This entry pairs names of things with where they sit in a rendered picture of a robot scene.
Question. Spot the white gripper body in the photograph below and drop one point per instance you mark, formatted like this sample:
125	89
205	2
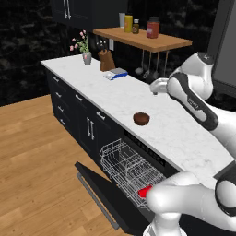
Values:
159	85

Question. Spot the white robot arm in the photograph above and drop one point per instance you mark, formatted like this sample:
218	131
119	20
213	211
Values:
196	196

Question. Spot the brown bowl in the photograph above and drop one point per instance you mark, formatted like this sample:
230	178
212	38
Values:
141	119

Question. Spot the black dishwasher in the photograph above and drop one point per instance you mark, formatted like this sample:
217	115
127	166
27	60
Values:
147	150

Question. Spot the dark cupboard door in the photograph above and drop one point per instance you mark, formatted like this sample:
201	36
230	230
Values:
106	138
81	129

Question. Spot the red cup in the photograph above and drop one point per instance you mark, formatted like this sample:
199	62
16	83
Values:
145	191

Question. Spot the black dishwasher door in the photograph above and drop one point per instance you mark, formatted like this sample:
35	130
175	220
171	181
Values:
110	193

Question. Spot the hanging metal spatula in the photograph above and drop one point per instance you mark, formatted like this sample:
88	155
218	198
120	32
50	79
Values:
155	73

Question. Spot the hanging metal spoon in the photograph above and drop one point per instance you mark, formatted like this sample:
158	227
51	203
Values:
147	73

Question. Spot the hanging metal ladle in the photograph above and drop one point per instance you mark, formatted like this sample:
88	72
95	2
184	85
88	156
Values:
139	70

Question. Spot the dark drawer front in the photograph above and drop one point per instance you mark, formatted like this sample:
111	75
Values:
70	129
84	103
68	115
61	83
109	121
66	101

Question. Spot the red jar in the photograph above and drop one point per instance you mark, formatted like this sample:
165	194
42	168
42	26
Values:
153	28

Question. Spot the brown knife block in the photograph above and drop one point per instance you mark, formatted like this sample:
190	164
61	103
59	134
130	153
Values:
106	61

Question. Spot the small brown jar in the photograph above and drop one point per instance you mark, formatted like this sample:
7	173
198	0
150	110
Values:
135	27

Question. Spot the yellow bottle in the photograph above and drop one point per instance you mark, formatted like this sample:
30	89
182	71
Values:
128	23

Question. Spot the black fridge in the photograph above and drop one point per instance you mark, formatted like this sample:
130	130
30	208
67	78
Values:
226	46

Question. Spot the pink flowers in grey vase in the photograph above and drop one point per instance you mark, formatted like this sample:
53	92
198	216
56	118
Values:
87	56

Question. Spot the wooden wall shelf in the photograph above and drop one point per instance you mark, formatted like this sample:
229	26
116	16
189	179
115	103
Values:
144	40

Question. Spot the white wall socket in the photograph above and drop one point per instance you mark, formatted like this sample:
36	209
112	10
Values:
111	44

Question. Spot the dark wall cupboard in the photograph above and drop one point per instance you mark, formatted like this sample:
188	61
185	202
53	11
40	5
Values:
86	12

